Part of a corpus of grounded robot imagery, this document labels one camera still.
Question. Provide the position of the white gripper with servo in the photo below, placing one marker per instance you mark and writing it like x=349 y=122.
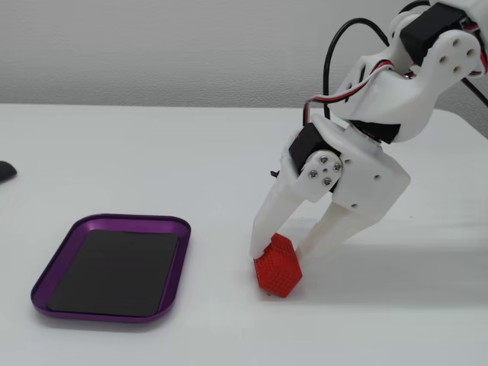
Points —
x=367 y=177

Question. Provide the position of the red textured cube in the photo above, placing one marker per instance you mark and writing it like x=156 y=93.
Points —
x=278 y=270

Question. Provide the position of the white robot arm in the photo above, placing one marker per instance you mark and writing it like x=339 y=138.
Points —
x=415 y=87

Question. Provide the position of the purple metal tray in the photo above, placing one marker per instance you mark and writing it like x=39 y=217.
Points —
x=175 y=274

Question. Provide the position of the black tray mat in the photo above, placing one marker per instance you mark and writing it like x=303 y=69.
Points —
x=110 y=270

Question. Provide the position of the black rounded object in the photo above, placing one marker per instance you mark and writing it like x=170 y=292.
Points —
x=7 y=172

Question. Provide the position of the small black gripper camera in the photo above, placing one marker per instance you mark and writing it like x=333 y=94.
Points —
x=273 y=174

